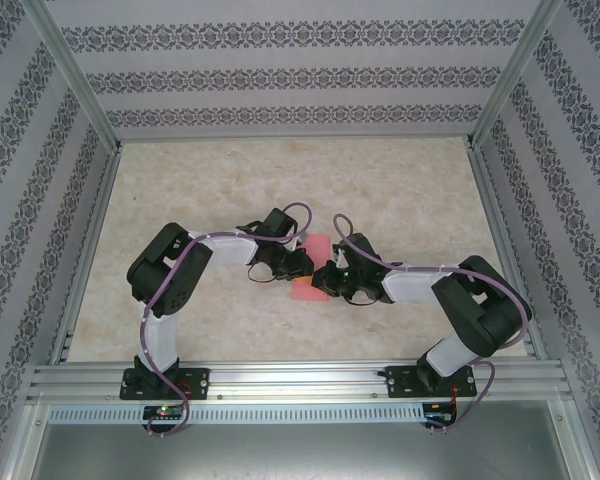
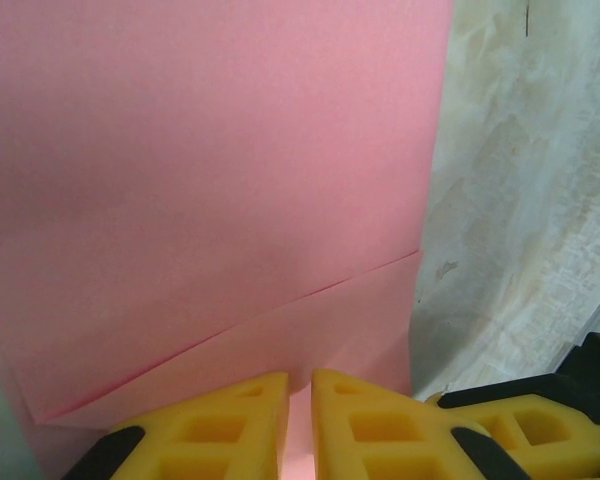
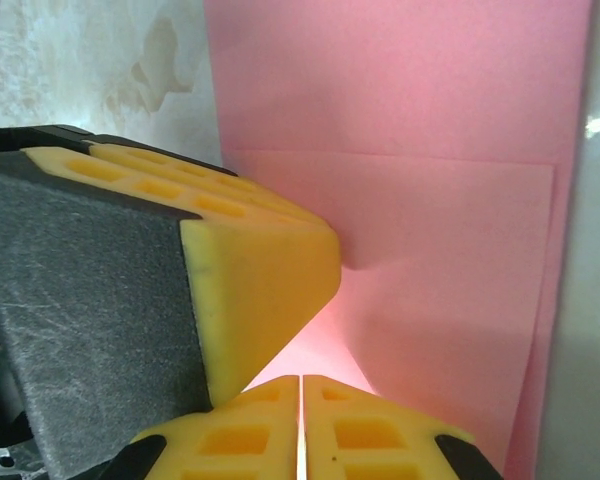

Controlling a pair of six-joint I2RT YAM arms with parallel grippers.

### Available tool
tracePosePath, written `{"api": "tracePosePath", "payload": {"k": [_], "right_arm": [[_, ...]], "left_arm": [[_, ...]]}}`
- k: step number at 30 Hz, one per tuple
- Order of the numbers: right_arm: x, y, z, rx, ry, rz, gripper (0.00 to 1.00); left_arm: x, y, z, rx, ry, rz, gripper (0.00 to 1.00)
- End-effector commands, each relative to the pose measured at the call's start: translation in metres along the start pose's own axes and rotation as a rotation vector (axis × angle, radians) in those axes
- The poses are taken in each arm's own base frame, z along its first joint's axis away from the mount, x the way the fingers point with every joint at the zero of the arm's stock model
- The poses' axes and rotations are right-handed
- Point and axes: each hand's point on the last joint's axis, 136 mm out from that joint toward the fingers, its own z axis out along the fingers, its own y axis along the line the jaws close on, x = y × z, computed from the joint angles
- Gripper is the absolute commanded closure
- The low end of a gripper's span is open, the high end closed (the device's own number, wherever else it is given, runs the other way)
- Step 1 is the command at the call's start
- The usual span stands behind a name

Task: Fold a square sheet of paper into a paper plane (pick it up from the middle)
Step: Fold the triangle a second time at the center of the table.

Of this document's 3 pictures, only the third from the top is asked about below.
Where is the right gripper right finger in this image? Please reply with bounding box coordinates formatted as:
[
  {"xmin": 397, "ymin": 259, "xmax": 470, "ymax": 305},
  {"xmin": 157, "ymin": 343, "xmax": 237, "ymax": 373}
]
[{"xmin": 302, "ymin": 374, "xmax": 504, "ymax": 480}]

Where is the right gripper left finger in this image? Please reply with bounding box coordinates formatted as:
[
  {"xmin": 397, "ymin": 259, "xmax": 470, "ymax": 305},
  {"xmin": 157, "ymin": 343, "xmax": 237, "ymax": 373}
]
[{"xmin": 99, "ymin": 374, "xmax": 301, "ymax": 480}]

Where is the pink paper sheet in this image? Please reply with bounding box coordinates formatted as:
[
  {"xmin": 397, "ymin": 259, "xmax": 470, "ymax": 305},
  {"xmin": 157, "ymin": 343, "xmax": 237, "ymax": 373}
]
[{"xmin": 202, "ymin": 0, "xmax": 594, "ymax": 480}]

